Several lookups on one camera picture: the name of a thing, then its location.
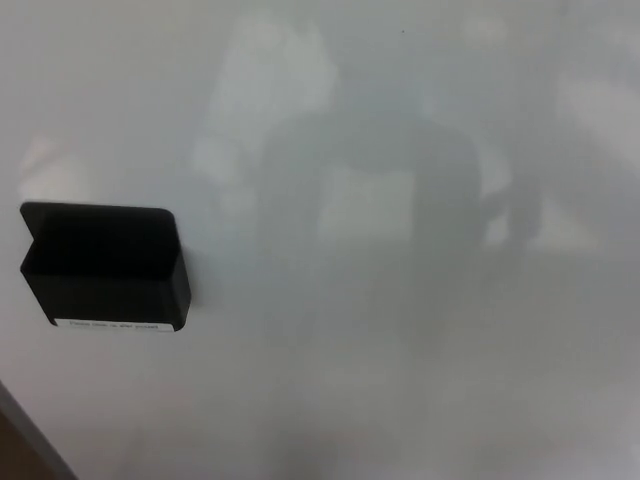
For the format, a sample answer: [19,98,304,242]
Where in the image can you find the black magnetic marker holder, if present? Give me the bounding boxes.
[18,200,193,335]

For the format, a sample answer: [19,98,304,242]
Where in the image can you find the white whiteboard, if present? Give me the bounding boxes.
[0,0,640,480]

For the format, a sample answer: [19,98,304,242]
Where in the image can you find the grey whiteboard frame edge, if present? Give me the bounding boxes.
[0,378,80,480]

